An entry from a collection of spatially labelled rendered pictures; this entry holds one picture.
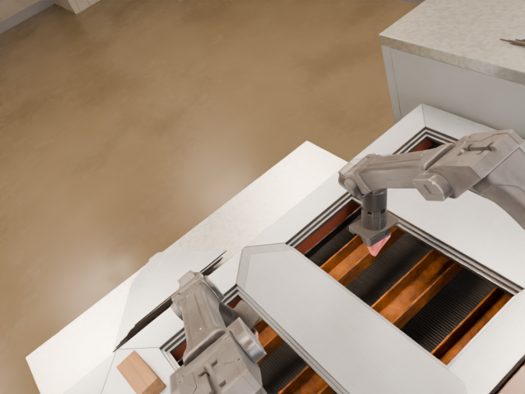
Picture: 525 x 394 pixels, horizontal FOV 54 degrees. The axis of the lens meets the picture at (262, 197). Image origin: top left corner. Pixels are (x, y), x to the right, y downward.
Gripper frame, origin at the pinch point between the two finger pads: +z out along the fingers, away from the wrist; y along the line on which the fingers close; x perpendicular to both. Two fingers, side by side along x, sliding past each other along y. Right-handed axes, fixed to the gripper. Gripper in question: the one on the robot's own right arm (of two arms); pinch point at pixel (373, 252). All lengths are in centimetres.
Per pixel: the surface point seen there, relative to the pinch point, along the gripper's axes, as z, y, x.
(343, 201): 6.7, -14.5, -27.1
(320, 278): 10.5, 9.1, -10.0
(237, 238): 22, 11, -51
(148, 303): 26, 45, -49
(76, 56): 87, -56, -481
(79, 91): 92, -30, -402
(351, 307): 10.5, 9.7, 2.5
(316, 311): 12.1, 16.3, -3.4
